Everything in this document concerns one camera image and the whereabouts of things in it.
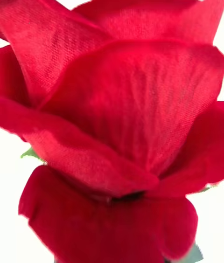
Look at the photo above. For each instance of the red rose with stem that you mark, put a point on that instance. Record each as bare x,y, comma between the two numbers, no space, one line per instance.
128,104

